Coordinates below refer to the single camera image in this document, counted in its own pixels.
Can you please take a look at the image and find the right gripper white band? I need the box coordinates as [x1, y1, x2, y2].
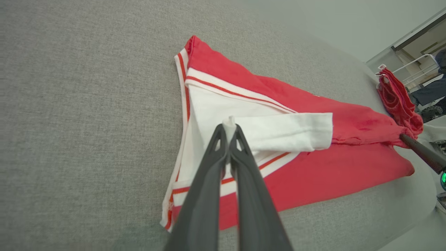
[399, 134, 446, 213]

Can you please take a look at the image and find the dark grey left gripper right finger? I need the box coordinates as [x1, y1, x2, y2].
[230, 124, 293, 251]

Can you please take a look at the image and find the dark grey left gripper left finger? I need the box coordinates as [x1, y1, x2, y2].
[164, 124, 230, 251]

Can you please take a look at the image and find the red jacket with white trim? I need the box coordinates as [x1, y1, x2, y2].
[160, 35, 416, 232]

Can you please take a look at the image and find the dark wheeled base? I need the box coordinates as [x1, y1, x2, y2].
[420, 106, 445, 122]

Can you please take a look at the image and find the crumpled red garment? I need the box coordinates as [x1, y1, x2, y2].
[376, 67, 424, 139]

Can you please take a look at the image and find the person in dark blue clothes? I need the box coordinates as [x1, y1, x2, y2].
[411, 49, 446, 107]

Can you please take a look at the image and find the white metal rack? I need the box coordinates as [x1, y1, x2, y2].
[392, 54, 440, 86]

